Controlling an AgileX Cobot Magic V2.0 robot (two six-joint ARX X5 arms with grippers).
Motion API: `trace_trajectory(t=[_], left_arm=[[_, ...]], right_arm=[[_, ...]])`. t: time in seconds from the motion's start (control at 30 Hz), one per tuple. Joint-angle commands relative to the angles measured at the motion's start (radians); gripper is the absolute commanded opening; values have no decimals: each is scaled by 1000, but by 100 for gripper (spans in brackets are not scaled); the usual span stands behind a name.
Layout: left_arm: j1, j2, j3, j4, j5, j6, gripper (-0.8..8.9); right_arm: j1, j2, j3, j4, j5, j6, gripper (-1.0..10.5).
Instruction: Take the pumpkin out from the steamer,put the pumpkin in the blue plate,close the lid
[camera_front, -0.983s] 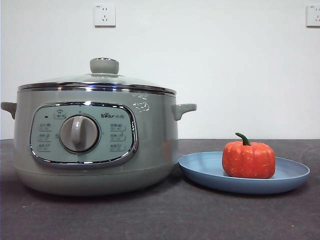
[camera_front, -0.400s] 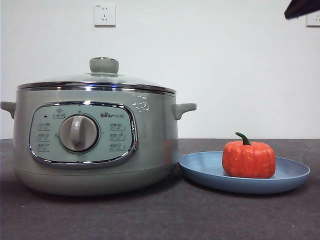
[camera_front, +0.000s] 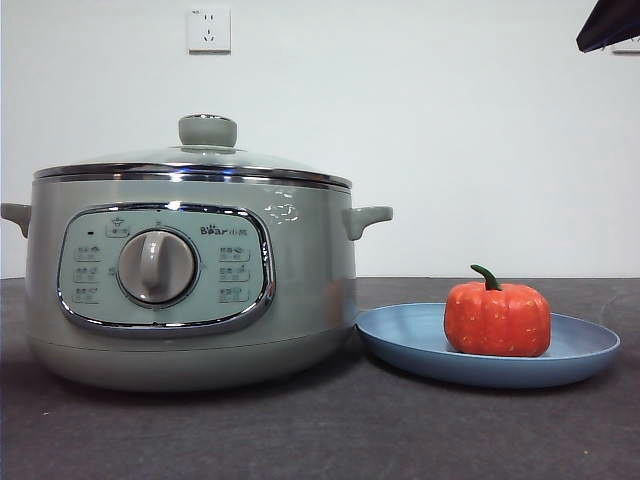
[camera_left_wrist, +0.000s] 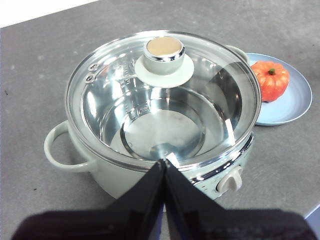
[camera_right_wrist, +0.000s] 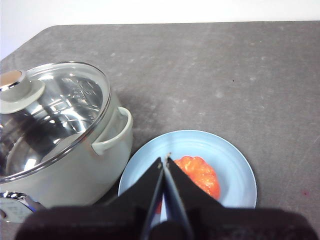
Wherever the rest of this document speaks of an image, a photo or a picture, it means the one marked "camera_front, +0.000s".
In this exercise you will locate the glass lid with green knob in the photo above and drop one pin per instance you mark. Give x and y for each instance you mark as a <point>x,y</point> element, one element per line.
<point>207,131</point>

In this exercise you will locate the white wall socket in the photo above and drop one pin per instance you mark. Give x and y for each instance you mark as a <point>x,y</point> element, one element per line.
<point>631,48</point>
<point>210,30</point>

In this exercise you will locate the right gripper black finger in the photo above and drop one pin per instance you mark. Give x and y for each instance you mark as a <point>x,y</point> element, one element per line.
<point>612,25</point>

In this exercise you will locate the pale green electric steamer pot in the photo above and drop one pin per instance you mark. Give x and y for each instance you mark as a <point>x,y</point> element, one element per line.
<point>310,280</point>

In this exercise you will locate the blue round plate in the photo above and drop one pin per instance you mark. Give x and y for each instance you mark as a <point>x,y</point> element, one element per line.
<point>400,340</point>

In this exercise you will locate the orange pumpkin with green stem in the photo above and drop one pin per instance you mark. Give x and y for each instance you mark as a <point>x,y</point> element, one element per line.
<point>500,320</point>

